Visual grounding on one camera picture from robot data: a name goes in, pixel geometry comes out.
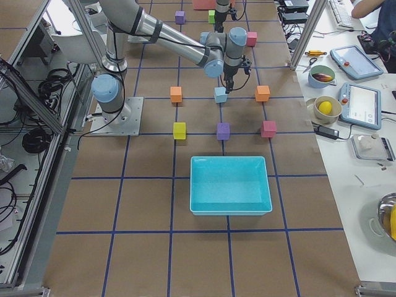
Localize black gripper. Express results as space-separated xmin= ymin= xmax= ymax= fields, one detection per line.
xmin=220 ymin=63 xmax=239 ymax=94

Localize light blue block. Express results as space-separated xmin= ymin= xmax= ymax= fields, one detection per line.
xmin=213 ymin=87 xmax=228 ymax=103

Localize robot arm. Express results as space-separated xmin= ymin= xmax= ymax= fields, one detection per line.
xmin=100 ymin=1 xmax=251 ymax=93
xmin=214 ymin=0 xmax=237 ymax=33

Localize orange block far right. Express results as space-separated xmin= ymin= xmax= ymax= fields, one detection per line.
xmin=255 ymin=85 xmax=270 ymax=102

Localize orange block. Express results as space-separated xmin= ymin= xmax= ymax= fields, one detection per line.
xmin=255 ymin=85 xmax=270 ymax=102
xmin=170 ymin=86 xmax=183 ymax=103

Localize purple block right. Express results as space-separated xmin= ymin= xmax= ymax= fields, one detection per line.
xmin=217 ymin=123 xmax=230 ymax=140

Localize purple block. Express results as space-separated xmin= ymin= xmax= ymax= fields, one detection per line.
xmin=174 ymin=11 xmax=186 ymax=25
xmin=217 ymin=123 xmax=230 ymax=140

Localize pink block far left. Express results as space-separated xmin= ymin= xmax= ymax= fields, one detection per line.
xmin=246 ymin=32 xmax=257 ymax=47

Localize pink block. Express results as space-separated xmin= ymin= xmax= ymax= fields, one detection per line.
xmin=260 ymin=121 xmax=277 ymax=139
xmin=246 ymin=32 xmax=257 ymax=47

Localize orange block near right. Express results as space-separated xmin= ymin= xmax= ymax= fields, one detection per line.
xmin=170 ymin=86 xmax=183 ymax=103

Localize pink block far right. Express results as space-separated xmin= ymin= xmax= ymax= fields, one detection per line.
xmin=260 ymin=121 xmax=277 ymax=139

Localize yellow foam block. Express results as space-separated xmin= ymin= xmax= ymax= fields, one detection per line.
xmin=173 ymin=122 xmax=186 ymax=140

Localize green foam block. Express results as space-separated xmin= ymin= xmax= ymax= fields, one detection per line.
xmin=208 ymin=10 xmax=215 ymax=24

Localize black scissors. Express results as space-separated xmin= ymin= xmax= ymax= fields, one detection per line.
xmin=303 ymin=57 xmax=317 ymax=73

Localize purple block near left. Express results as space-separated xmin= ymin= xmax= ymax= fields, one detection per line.
xmin=174 ymin=11 xmax=186 ymax=25

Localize pink plastic tray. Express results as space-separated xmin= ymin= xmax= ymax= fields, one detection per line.
xmin=192 ymin=0 xmax=217 ymax=11

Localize gold metal cylinder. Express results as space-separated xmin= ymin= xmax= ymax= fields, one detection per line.
xmin=304 ymin=50 xmax=327 ymax=57

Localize green bowl with eggplant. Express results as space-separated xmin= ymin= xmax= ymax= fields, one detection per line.
xmin=308 ymin=65 xmax=335 ymax=88

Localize black electronics box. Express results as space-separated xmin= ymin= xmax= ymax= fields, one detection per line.
xmin=277 ymin=0 xmax=309 ymax=25

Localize yellow lemon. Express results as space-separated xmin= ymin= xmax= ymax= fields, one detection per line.
xmin=317 ymin=101 xmax=332 ymax=115

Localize bowl with lemon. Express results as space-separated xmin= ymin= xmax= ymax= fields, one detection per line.
xmin=306 ymin=96 xmax=342 ymax=124

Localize cyan plastic bin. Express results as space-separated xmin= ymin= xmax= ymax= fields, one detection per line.
xmin=189 ymin=156 xmax=273 ymax=216

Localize black power adapter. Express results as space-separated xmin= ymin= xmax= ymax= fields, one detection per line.
xmin=314 ymin=125 xmax=339 ymax=140

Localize teach pendant far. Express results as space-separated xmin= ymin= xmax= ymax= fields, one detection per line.
xmin=330 ymin=45 xmax=384 ymax=80

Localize teach pendant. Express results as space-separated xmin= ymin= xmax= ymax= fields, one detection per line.
xmin=338 ymin=83 xmax=382 ymax=131
xmin=330 ymin=45 xmax=384 ymax=80

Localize teach pendant near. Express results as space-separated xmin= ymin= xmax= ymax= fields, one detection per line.
xmin=338 ymin=83 xmax=382 ymax=131

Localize white keyboard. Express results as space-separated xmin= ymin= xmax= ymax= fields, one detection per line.
xmin=327 ymin=0 xmax=354 ymax=30

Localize kitchen scale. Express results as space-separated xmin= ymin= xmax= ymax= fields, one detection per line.
xmin=351 ymin=134 xmax=395 ymax=161

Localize person at desk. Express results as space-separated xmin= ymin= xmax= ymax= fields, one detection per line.
xmin=351 ymin=0 xmax=395 ymax=74

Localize steel bowl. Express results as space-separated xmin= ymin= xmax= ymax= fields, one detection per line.
xmin=369 ymin=192 xmax=395 ymax=243

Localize aluminium frame post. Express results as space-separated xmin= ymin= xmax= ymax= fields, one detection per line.
xmin=290 ymin=0 xmax=327 ymax=71

